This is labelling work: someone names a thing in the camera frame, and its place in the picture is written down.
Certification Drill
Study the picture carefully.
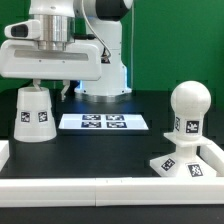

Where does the white lamp bulb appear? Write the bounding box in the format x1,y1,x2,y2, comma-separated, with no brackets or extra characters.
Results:
171,81,211,141

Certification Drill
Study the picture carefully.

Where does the white marker sheet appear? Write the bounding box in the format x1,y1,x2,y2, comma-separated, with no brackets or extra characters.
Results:
59,114,148,130

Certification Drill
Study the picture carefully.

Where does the white lamp base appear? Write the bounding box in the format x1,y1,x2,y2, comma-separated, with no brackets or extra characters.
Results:
150,132,217,178

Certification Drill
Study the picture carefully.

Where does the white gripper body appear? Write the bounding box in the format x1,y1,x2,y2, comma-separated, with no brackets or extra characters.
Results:
0,40,102,81

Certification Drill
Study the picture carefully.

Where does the white lamp shade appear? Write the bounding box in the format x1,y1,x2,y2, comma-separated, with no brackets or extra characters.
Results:
14,87,56,142

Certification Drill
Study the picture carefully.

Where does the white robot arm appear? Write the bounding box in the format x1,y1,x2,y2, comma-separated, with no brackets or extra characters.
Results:
0,0,133,102

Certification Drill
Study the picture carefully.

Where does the white left rail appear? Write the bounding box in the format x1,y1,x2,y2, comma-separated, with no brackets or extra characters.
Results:
0,140,9,171

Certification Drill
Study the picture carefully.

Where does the white front rail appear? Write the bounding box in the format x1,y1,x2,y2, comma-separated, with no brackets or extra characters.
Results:
0,177,224,207

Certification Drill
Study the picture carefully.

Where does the white rail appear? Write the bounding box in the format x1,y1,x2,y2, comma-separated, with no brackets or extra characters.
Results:
0,177,224,207
200,142,224,177
0,140,9,171

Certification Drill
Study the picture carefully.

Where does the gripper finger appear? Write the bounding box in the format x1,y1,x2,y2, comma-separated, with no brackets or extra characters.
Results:
33,79,42,91
61,80,70,101

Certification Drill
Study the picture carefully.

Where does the white right rail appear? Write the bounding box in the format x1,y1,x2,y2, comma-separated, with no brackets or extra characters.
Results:
200,142,224,177

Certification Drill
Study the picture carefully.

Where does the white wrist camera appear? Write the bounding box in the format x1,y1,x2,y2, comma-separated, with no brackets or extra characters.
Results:
4,19,41,39

